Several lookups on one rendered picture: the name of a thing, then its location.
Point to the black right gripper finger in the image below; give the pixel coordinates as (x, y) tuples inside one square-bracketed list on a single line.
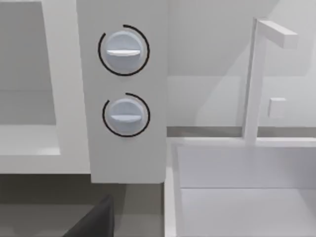
[(98, 219)]

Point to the pale blue round knob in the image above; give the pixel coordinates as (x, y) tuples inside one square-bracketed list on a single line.
[(122, 52), (125, 116)]

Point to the pale microwave oven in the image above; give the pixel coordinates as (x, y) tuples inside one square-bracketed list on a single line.
[(74, 98)]

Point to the white sink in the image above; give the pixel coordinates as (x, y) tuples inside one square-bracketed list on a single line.
[(234, 197)]

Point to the tall white tap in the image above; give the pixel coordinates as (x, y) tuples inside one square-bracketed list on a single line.
[(256, 74)]

